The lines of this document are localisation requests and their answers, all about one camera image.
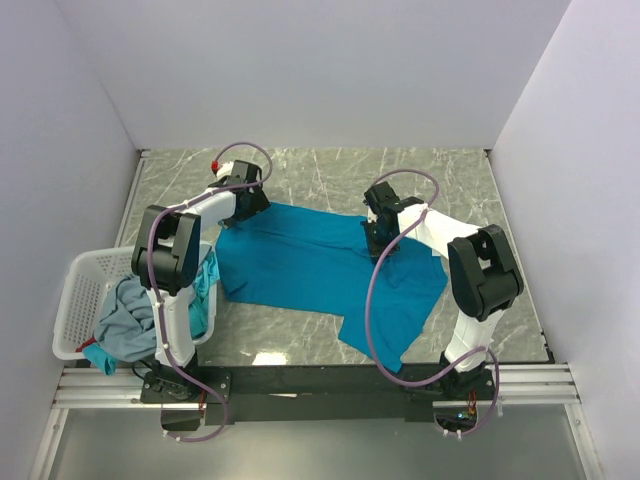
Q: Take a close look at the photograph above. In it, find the teal blue t shirt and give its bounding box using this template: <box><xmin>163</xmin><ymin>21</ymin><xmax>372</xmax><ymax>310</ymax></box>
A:
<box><xmin>215</xmin><ymin>203</ymin><xmax>448</xmax><ymax>372</ymax></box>

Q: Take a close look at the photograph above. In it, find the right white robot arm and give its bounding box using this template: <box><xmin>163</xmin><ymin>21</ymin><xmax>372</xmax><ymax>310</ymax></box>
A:
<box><xmin>363</xmin><ymin>181</ymin><xmax>524</xmax><ymax>399</ymax></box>

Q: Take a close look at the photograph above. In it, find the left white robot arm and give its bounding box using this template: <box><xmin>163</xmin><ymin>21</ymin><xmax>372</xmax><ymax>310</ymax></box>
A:
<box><xmin>131</xmin><ymin>160</ymin><xmax>270</xmax><ymax>402</ymax></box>

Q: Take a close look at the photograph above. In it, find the teal t shirt in basket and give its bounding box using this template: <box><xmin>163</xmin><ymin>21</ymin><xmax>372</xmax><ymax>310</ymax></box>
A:
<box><xmin>81</xmin><ymin>253</ymin><xmax>220</xmax><ymax>375</ymax></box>

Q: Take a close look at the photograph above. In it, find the grey blue t shirt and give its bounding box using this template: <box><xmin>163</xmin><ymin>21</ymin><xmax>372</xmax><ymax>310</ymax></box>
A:
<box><xmin>94</xmin><ymin>274</ymin><xmax>157</xmax><ymax>363</ymax></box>

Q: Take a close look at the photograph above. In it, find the white plastic laundry basket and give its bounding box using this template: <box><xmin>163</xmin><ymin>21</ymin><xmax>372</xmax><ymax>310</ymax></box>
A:
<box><xmin>52</xmin><ymin>246</ymin><xmax>217</xmax><ymax>366</ymax></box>

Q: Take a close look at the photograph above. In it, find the black base beam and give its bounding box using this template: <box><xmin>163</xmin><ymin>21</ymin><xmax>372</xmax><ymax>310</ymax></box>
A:
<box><xmin>140</xmin><ymin>365</ymin><xmax>495</xmax><ymax>425</ymax></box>

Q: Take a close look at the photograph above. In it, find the red garment in basket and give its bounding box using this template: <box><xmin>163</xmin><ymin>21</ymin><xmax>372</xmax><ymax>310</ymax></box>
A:
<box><xmin>75</xmin><ymin>337</ymin><xmax>96</xmax><ymax>353</ymax></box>

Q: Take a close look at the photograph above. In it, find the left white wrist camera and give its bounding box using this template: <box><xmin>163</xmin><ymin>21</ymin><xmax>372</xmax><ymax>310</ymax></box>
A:
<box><xmin>211</xmin><ymin>160</ymin><xmax>234</xmax><ymax>179</ymax></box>

